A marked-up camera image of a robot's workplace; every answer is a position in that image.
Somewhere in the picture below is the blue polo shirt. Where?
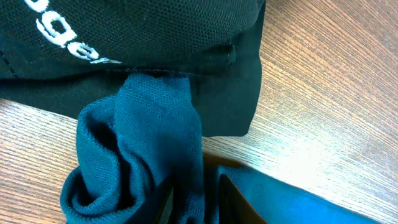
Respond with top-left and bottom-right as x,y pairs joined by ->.
60,74 -> 369,224

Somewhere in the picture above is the black folded polo shirt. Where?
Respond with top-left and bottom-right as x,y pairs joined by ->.
1,0 -> 266,137

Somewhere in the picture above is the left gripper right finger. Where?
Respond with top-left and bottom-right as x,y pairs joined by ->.
218,174 -> 268,224

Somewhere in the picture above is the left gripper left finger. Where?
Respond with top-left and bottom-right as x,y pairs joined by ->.
124,177 -> 174,224

